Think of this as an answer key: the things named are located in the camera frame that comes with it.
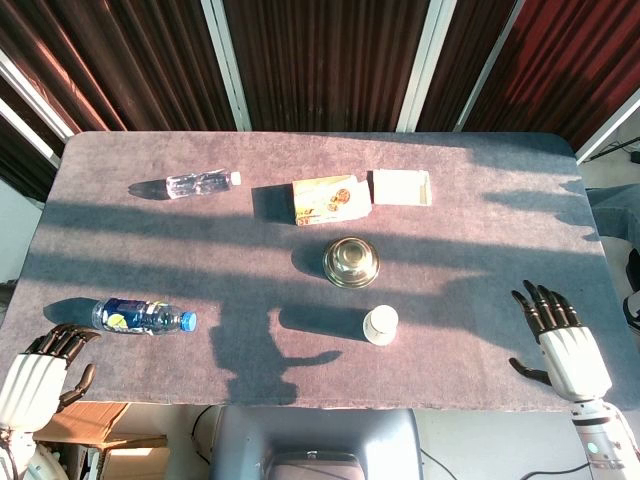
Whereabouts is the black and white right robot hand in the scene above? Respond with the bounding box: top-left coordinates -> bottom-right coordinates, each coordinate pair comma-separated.
508,279 -> 613,404

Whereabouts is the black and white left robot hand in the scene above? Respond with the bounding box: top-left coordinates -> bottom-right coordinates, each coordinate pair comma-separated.
0,323 -> 102,434

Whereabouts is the white paper cup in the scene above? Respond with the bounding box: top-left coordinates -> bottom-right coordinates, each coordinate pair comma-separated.
362,304 -> 400,347

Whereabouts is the brown cardboard box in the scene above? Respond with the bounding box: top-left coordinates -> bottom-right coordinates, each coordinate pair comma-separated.
32,401 -> 169,480

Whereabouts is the black and white device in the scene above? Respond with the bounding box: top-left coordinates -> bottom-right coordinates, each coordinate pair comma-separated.
622,247 -> 640,332

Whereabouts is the blue label drink bottle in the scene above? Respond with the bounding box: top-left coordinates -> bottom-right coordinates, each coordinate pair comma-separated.
91,297 -> 198,336

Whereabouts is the blue grey fabric seat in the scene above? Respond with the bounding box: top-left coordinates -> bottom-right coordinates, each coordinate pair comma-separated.
584,184 -> 640,241

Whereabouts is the grey table cloth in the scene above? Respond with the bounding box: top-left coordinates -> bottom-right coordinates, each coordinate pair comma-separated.
0,130 -> 640,414

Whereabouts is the stainless steel bowl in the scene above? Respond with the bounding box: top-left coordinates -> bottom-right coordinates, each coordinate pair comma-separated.
322,236 -> 381,289

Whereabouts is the open white cardboard box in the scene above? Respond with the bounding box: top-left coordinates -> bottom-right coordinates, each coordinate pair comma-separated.
368,168 -> 433,207

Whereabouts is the clear plastic water bottle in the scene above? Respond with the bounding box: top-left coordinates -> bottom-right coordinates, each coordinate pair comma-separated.
165,169 -> 243,200

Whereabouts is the grey robot torso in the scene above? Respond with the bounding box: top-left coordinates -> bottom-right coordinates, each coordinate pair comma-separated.
208,407 -> 425,480

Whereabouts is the printed cardboard food carton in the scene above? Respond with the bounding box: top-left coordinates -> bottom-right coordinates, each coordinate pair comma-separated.
291,174 -> 374,228

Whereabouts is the reddish brown pleated curtain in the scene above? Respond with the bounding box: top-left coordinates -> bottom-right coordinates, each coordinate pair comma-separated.
459,0 -> 640,151

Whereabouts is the dark brown pleated curtain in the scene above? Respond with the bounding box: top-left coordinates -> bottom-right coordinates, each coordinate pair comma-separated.
0,0 -> 236,132
222,0 -> 431,132
417,0 -> 519,132

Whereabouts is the black cable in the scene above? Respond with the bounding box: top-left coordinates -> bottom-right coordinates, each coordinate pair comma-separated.
419,447 -> 594,480
192,405 -> 221,464

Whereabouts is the white window frame post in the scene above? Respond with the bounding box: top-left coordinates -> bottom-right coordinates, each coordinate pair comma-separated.
0,97 -> 64,169
0,49 -> 76,141
397,0 -> 459,132
201,0 -> 251,132
574,94 -> 640,166
452,0 -> 526,132

